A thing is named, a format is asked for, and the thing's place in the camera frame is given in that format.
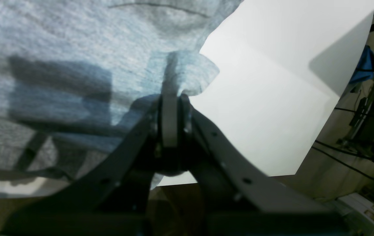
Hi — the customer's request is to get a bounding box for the grey T-shirt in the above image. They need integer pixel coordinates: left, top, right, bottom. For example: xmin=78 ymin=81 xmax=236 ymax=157
xmin=0 ymin=0 xmax=241 ymax=181

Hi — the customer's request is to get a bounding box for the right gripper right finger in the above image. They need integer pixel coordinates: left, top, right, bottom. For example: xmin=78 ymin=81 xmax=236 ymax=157
xmin=171 ymin=95 xmax=348 ymax=236

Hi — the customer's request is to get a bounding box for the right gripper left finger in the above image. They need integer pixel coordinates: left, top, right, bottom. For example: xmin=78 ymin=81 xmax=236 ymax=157
xmin=3 ymin=95 xmax=171 ymax=236

